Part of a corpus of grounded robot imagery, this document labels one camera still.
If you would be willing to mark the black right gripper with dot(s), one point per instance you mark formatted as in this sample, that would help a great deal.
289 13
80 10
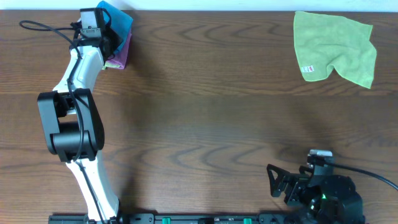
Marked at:
298 181

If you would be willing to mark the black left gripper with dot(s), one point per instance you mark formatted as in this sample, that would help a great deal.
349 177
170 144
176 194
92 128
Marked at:
115 42

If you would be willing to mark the blue microfiber cloth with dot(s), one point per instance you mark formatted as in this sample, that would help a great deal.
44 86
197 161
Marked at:
120 24

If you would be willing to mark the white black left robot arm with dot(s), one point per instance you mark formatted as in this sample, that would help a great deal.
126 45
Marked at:
72 125

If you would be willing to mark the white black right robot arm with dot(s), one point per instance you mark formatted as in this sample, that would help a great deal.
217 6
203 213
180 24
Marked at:
323 196

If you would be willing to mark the folded purple cloth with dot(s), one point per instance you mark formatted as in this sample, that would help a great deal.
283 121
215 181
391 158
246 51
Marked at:
121 57

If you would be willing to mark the folded green cloth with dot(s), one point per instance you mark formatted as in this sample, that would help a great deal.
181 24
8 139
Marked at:
110 65

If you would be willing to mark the green microfiber cloth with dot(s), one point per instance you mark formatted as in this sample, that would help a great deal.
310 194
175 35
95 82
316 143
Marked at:
325 43

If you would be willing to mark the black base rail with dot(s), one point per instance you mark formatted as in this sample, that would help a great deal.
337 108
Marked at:
152 218

